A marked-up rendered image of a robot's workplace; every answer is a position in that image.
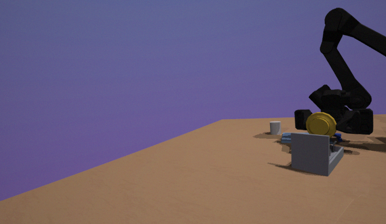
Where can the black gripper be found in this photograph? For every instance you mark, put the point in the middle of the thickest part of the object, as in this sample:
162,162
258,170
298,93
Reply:
356,121

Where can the grey cylinder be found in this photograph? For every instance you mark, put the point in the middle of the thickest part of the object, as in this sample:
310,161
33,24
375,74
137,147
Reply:
275,127

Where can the yellow round plate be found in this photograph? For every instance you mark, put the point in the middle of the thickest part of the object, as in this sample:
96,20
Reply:
321,123

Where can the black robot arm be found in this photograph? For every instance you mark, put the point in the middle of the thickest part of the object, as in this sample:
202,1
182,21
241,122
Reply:
339,22

